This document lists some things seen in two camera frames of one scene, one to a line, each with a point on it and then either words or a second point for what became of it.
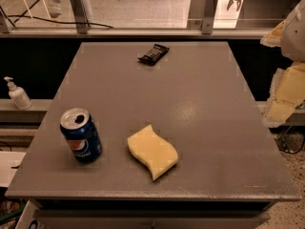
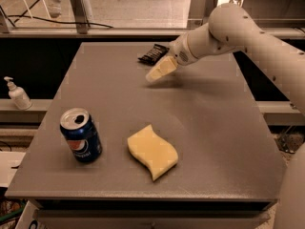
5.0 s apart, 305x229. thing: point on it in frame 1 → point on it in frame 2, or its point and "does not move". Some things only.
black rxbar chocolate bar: [154, 54] does not move
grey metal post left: [78, 10] does not move
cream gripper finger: [287, 92] → [179, 50]
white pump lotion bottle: [18, 94] does not move
